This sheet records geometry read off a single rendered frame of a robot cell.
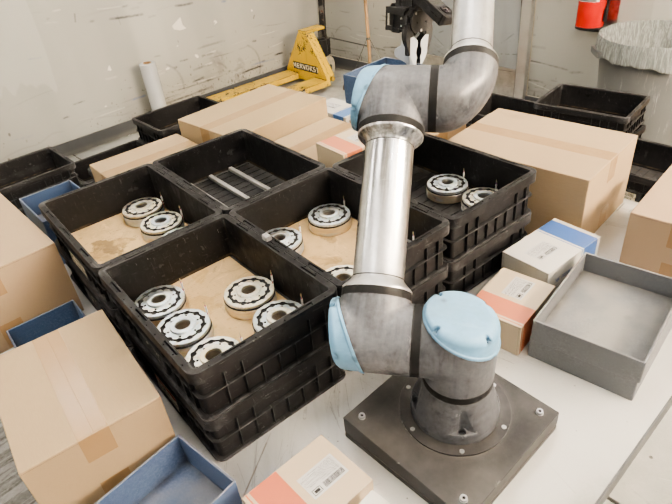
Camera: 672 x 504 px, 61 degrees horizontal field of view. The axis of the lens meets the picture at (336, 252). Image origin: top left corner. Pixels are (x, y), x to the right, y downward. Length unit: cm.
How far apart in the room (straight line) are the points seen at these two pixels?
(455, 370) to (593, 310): 47
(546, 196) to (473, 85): 55
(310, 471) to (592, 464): 46
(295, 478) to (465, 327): 35
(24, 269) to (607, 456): 122
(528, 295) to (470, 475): 43
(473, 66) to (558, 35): 310
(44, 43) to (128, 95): 65
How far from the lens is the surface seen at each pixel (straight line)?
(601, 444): 111
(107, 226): 158
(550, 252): 135
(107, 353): 111
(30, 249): 144
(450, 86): 100
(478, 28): 109
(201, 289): 124
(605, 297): 131
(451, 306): 88
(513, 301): 122
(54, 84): 442
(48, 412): 106
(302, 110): 192
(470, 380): 90
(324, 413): 111
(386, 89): 100
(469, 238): 127
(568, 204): 147
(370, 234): 92
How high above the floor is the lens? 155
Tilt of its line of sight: 34 degrees down
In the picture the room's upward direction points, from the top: 6 degrees counter-clockwise
